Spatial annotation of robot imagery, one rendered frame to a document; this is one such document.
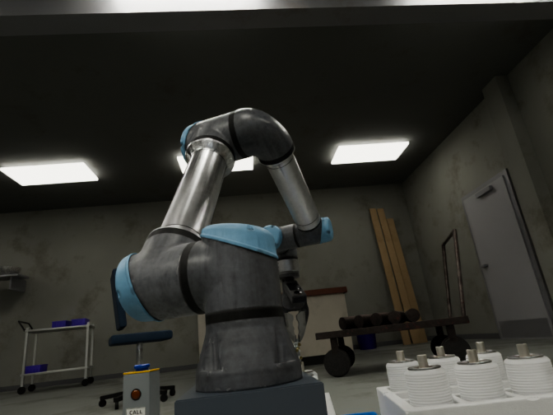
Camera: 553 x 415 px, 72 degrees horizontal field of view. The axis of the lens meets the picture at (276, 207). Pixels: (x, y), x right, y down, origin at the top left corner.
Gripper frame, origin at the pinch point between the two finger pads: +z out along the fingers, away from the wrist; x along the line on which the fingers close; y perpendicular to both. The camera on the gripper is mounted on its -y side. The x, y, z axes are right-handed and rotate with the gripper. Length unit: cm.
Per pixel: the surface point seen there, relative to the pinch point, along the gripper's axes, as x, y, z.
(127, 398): 47.3, -10.4, 9.6
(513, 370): -41, -37, 12
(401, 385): -25.9, -10.6, 15.8
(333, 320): -132, 365, -14
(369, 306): -289, 605, -39
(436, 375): -23.0, -34.6, 11.3
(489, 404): -31, -40, 17
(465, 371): -30.2, -34.9, 11.3
